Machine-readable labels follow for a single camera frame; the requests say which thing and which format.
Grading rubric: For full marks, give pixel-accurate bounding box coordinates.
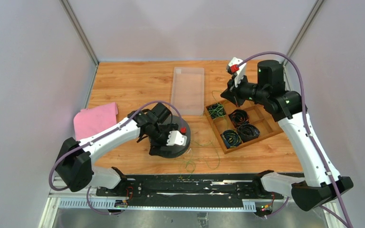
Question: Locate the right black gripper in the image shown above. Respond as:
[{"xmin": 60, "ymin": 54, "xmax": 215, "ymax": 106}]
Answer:
[{"xmin": 220, "ymin": 71, "xmax": 267, "ymax": 107}]

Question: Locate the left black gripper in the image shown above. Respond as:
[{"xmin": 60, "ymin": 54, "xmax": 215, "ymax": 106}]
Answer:
[{"xmin": 150, "ymin": 124, "xmax": 179, "ymax": 156}]

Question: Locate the dark grey perforated spool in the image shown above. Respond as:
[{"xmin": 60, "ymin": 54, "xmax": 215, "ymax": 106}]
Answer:
[{"xmin": 149, "ymin": 115, "xmax": 191, "ymax": 159}]

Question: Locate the green wire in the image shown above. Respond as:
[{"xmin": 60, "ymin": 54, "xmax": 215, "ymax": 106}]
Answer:
[{"xmin": 175, "ymin": 90, "xmax": 231, "ymax": 180}]

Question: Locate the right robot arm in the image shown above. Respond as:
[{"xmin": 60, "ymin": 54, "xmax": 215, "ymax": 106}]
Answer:
[{"xmin": 221, "ymin": 57, "xmax": 354, "ymax": 211}]

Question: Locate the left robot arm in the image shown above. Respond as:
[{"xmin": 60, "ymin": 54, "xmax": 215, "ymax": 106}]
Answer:
[{"xmin": 55, "ymin": 104, "xmax": 188, "ymax": 196}]

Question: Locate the wooden compartment tray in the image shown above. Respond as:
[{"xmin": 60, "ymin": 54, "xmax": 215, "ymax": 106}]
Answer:
[{"xmin": 204, "ymin": 100, "xmax": 283, "ymax": 154}]

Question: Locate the translucent plastic tray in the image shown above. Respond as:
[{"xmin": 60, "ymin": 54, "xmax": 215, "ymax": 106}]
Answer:
[{"xmin": 170, "ymin": 67, "xmax": 204, "ymax": 116}]

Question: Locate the pink cloth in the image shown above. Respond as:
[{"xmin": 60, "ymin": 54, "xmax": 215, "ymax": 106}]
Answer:
[{"xmin": 73, "ymin": 102, "xmax": 118, "ymax": 141}]

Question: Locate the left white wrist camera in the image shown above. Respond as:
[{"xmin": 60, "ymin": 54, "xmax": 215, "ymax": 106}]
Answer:
[{"xmin": 166, "ymin": 130, "xmax": 187, "ymax": 146}]

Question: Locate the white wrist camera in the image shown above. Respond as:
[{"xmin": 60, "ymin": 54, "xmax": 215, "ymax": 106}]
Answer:
[
  {"xmin": 166, "ymin": 130, "xmax": 187, "ymax": 146},
  {"xmin": 226, "ymin": 57, "xmax": 247, "ymax": 87}
]

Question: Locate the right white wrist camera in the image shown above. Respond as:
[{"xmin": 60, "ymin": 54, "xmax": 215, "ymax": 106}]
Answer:
[{"xmin": 226, "ymin": 57, "xmax": 247, "ymax": 87}]

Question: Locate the coiled cable blue green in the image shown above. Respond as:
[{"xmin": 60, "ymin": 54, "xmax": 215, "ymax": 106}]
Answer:
[{"xmin": 206, "ymin": 103, "xmax": 226, "ymax": 119}]

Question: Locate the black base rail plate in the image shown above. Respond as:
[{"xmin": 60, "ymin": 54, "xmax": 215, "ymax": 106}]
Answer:
[{"xmin": 94, "ymin": 173, "xmax": 284, "ymax": 209}]

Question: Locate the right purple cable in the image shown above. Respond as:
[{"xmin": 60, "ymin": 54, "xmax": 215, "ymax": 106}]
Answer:
[{"xmin": 237, "ymin": 51, "xmax": 355, "ymax": 228}]

